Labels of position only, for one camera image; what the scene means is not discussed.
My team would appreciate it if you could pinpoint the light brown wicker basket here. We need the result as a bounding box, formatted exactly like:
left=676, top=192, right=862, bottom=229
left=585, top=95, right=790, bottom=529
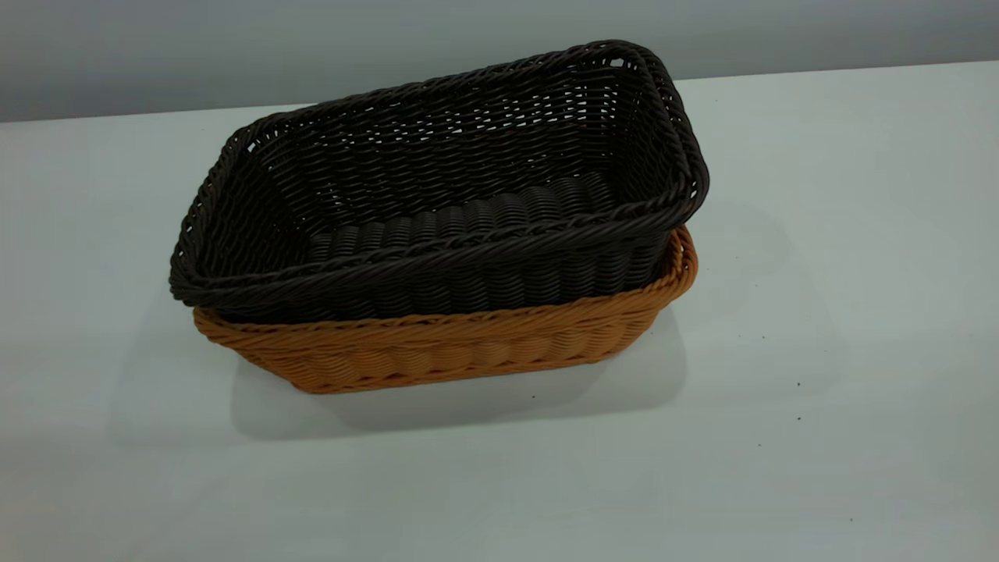
left=193, top=225, right=698, bottom=394

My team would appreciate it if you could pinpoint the dark brown wicker basket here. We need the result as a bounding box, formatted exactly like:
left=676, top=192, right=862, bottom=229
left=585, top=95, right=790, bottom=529
left=169, top=39, right=711, bottom=325

